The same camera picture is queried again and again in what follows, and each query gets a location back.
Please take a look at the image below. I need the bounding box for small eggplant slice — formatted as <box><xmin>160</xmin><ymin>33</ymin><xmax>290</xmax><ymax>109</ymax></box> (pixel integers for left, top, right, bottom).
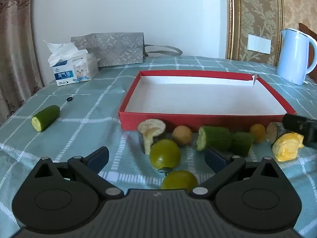
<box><xmin>266</xmin><ymin>122</ymin><xmax>290</xmax><ymax>145</ymax></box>

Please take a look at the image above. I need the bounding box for small orange fruit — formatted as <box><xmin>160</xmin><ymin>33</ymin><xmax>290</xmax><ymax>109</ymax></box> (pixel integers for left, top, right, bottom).
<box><xmin>249</xmin><ymin>124</ymin><xmax>266</xmax><ymax>143</ymax></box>

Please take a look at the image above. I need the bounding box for small cucumber chunk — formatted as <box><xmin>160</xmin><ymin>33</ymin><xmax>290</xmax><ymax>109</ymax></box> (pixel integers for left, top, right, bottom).
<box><xmin>229</xmin><ymin>132</ymin><xmax>254</xmax><ymax>157</ymax></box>

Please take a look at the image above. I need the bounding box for large cucumber chunk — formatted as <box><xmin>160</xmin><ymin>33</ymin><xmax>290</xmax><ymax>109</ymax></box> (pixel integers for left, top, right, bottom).
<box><xmin>196</xmin><ymin>126</ymin><xmax>232</xmax><ymax>152</ymax></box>

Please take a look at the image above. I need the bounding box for green tomato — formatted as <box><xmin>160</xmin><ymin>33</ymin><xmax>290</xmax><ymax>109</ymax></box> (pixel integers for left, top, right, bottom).
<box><xmin>149</xmin><ymin>139</ymin><xmax>181</xmax><ymax>170</ymax></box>
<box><xmin>161</xmin><ymin>170</ymin><xmax>198</xmax><ymax>192</ymax></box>

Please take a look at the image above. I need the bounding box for brown longan fruit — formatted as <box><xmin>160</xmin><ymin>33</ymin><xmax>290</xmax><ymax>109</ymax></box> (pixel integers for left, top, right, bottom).
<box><xmin>172</xmin><ymin>125</ymin><xmax>192</xmax><ymax>147</ymax></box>

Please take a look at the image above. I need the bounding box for eggplant piece with white flesh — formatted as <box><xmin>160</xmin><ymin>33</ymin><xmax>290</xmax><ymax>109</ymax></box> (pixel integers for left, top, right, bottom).
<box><xmin>137</xmin><ymin>119</ymin><xmax>166</xmax><ymax>155</ymax></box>

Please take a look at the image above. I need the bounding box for light blue electric kettle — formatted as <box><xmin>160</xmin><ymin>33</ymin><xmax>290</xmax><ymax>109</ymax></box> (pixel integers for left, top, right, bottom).
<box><xmin>277</xmin><ymin>28</ymin><xmax>316</xmax><ymax>85</ymax></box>

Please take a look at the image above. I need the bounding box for red shallow cardboard box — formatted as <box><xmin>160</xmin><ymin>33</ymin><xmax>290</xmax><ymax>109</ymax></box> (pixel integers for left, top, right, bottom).
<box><xmin>119</xmin><ymin>70</ymin><xmax>296</xmax><ymax>132</ymax></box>

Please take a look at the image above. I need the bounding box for lone cucumber piece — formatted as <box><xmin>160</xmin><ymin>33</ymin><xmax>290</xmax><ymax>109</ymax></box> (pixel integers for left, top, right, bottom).
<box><xmin>31</xmin><ymin>105</ymin><xmax>60</xmax><ymax>132</ymax></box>

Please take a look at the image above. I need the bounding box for beige floral curtain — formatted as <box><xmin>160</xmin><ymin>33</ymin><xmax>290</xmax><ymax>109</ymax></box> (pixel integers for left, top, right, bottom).
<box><xmin>1</xmin><ymin>0</ymin><xmax>43</xmax><ymax>124</ymax></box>

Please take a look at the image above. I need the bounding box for tissue pack with cat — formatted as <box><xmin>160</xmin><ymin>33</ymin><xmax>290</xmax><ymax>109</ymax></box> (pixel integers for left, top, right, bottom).
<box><xmin>46</xmin><ymin>42</ymin><xmax>98</xmax><ymax>86</ymax></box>

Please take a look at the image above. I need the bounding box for grey patterned paper bag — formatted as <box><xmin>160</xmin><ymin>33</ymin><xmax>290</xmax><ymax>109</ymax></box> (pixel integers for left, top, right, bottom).
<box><xmin>71</xmin><ymin>32</ymin><xmax>183</xmax><ymax>67</ymax></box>

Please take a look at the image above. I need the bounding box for white wall switch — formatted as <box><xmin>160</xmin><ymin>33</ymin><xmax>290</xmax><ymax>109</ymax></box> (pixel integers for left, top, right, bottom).
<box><xmin>247</xmin><ymin>35</ymin><xmax>271</xmax><ymax>54</ymax></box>

